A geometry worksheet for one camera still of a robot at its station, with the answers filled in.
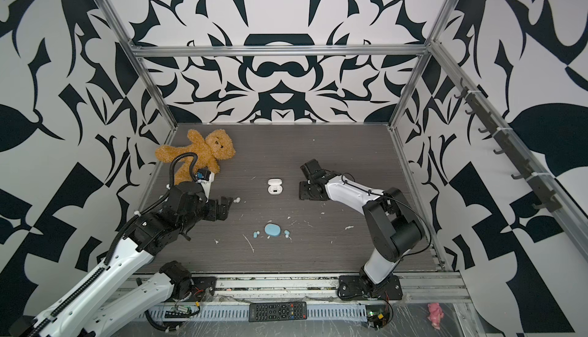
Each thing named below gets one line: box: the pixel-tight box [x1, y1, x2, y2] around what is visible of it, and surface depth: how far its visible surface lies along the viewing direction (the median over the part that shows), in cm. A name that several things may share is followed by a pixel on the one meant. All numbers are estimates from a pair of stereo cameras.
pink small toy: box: [427, 302, 445, 331], surface depth 70 cm
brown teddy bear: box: [154, 129, 236, 185], surface depth 101 cm
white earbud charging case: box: [267, 178, 284, 196], surface depth 98 cm
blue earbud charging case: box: [264, 223, 281, 237], surface depth 87 cm
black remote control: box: [248, 301, 308, 323], surface depth 71 cm
